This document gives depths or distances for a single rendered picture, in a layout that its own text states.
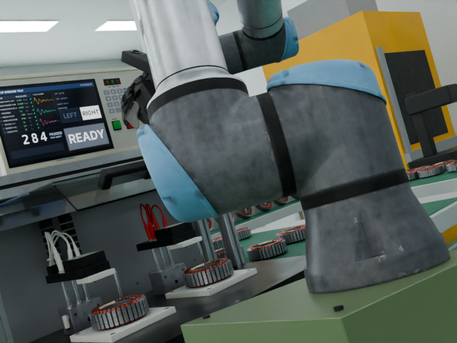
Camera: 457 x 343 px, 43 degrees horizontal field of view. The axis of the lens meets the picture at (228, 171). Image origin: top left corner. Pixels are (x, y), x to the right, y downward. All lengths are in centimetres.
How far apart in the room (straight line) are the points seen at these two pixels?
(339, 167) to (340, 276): 11
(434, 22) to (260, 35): 549
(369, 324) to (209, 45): 34
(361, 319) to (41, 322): 98
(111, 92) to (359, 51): 349
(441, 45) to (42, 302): 555
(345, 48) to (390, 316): 433
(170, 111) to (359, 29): 416
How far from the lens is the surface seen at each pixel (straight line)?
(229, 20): 807
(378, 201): 58
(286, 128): 58
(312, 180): 59
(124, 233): 148
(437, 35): 645
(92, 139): 133
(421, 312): 54
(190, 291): 125
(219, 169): 57
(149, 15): 67
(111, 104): 139
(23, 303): 135
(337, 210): 58
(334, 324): 47
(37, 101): 130
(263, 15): 99
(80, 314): 126
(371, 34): 471
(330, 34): 486
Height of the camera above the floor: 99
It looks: 1 degrees up
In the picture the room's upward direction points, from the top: 16 degrees counter-clockwise
